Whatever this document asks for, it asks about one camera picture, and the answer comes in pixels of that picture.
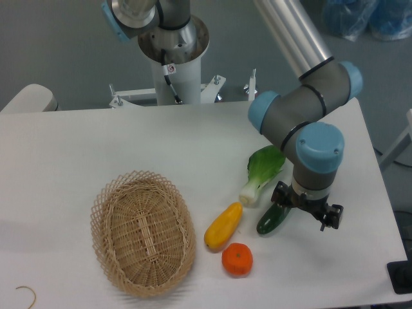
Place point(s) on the blue plastic bags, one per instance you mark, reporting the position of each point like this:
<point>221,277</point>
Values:
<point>387,20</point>

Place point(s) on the tan rubber band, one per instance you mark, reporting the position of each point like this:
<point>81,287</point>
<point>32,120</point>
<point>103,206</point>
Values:
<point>33,294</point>

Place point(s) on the woven wicker basket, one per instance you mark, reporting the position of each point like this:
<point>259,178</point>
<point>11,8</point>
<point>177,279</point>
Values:
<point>143,234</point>

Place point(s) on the yellow squash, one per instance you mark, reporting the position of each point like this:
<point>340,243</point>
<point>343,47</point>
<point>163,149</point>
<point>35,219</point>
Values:
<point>223,227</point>

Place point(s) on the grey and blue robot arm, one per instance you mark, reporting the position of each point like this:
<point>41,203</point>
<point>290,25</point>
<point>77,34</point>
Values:
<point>293,122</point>

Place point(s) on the dark green cucumber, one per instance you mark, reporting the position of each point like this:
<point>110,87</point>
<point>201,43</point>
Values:
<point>272,218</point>

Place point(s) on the green bok choy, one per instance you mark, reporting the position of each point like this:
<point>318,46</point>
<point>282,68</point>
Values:
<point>263,166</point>

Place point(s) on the orange tangerine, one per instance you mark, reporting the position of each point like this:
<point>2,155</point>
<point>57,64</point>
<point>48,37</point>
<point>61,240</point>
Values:
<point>237,259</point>

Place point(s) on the black device at table edge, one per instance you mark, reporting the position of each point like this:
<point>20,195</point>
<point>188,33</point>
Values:
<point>400,276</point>

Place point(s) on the white chair back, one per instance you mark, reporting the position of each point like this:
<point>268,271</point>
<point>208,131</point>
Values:
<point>33,98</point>

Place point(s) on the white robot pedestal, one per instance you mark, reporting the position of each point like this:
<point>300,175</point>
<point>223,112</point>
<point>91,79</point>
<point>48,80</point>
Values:
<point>175,60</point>

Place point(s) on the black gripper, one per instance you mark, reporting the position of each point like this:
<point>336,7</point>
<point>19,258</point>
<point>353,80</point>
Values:
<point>330,216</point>

